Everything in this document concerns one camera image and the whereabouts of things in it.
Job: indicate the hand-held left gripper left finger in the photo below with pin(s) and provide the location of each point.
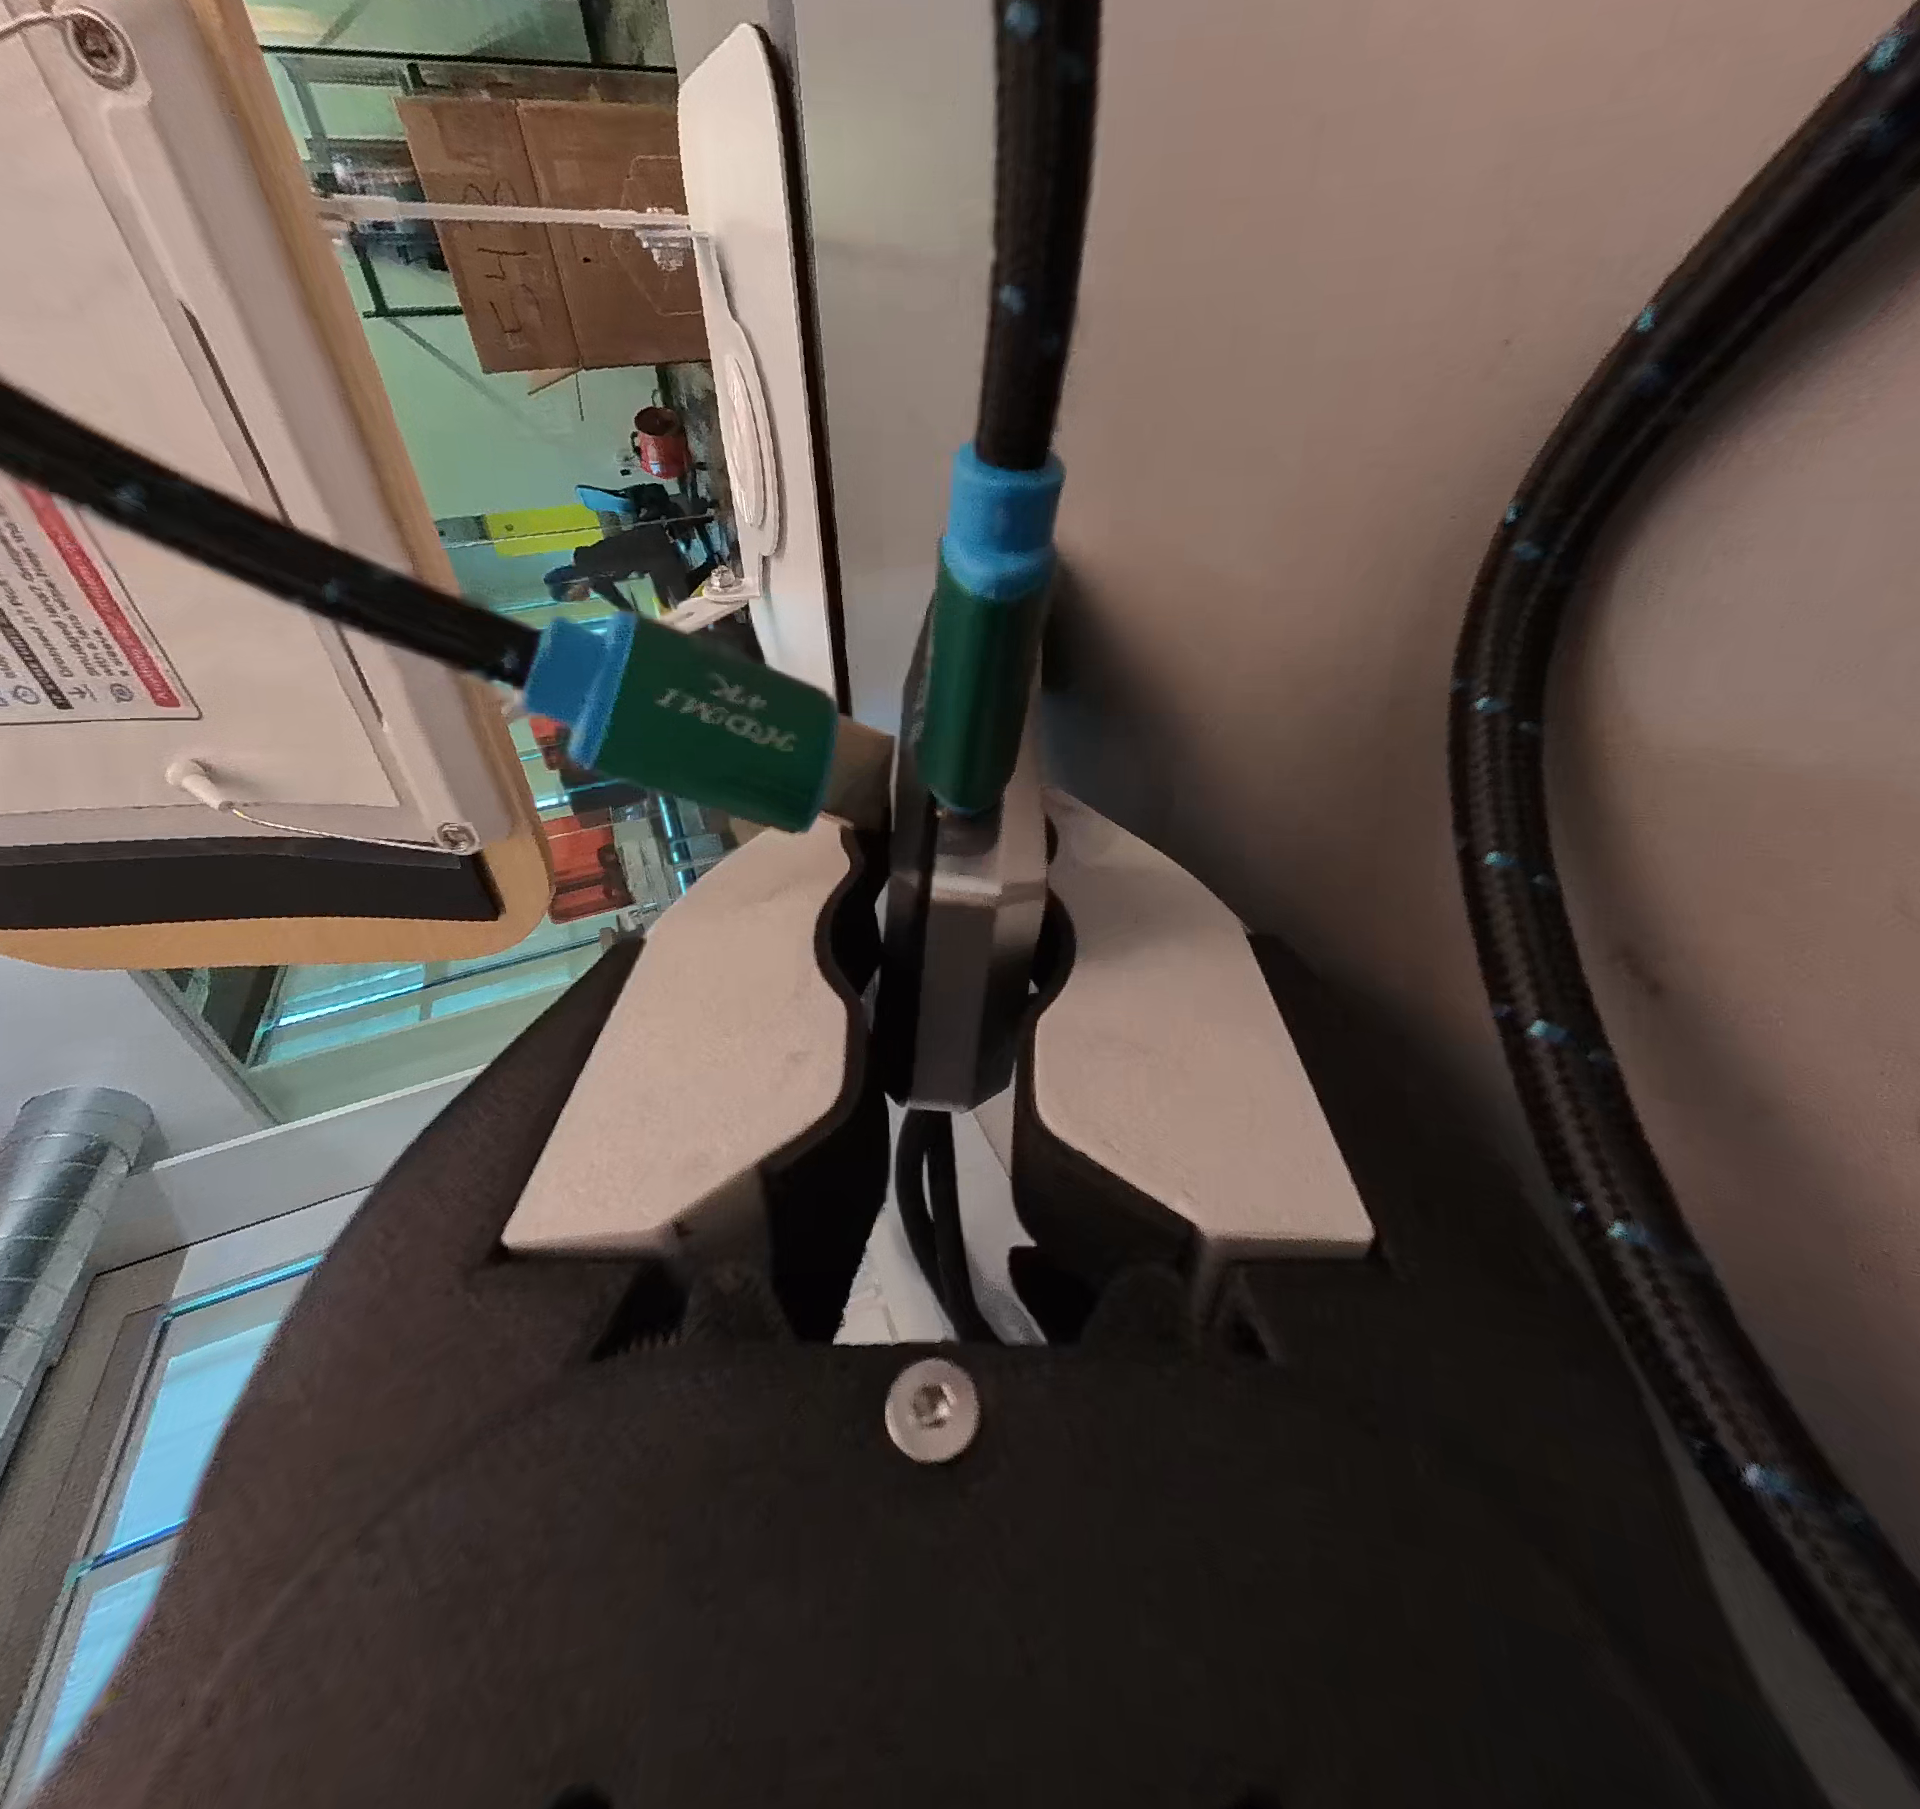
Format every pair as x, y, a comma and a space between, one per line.
691, 1089

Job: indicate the silver black hdmi switch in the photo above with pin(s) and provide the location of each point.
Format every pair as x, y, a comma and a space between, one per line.
975, 970

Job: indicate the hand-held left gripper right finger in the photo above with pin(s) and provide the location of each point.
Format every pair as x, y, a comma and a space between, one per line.
1185, 1089

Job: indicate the tall cardboard box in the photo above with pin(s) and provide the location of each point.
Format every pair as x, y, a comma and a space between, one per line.
600, 234

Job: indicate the red round container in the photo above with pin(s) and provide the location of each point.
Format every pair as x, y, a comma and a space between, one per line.
660, 440

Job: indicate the silver ventilation ducts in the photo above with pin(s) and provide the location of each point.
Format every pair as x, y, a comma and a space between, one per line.
61, 1239

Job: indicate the white stand base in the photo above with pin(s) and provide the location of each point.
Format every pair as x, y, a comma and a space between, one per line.
750, 189

